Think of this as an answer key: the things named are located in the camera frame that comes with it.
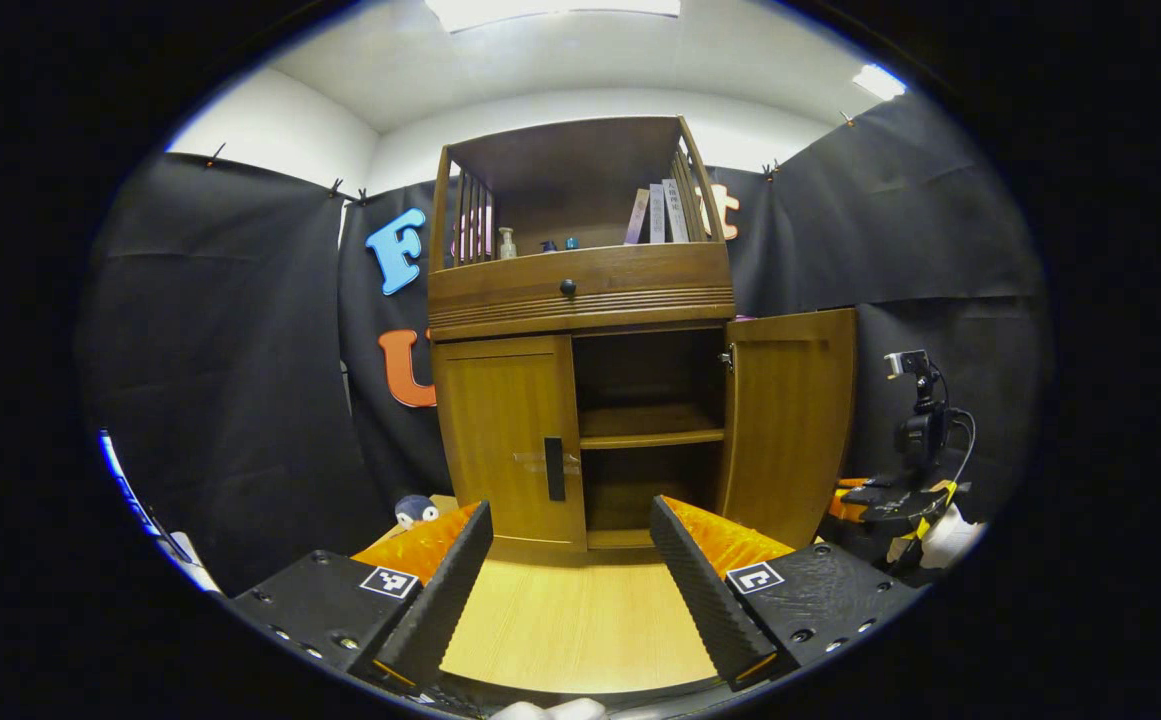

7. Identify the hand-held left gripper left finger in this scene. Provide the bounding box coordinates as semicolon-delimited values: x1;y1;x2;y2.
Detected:
225;500;496;691

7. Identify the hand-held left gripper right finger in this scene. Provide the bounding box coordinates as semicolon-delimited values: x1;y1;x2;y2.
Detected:
650;495;926;693

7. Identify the wooden cabinet door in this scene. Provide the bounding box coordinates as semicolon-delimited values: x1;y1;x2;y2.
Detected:
432;335;589;553
715;308;858;549

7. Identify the wooden double-door shoe cabinet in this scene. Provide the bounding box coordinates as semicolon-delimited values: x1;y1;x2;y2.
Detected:
427;115;858;566

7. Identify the wooden cabinet drawer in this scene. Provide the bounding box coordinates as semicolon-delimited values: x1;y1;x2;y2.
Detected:
427;243;738;341

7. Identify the black backdrop cloth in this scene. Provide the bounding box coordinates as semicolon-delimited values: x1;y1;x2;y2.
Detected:
75;92;1051;596

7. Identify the white book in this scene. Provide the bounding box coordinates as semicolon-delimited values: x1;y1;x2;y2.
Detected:
662;178;689;243

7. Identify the small ceiling light panel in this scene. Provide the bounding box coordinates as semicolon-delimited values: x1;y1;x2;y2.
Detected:
852;63;908;101

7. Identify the large ceiling light panel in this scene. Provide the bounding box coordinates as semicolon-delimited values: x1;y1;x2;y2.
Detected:
425;0;681;32

